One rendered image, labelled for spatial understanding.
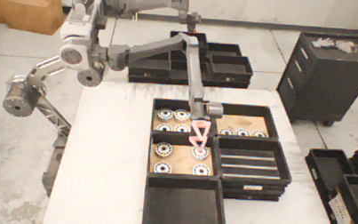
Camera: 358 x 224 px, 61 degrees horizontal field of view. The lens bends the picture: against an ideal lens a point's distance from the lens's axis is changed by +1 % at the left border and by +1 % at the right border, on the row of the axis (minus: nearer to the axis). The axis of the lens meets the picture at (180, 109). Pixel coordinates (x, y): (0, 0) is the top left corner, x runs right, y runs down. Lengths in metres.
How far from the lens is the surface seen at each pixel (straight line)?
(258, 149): 1.98
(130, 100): 2.33
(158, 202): 1.66
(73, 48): 1.45
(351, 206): 2.42
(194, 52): 1.49
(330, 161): 2.97
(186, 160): 1.81
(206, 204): 1.69
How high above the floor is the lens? 2.29
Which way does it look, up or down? 44 degrees down
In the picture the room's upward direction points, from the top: 8 degrees clockwise
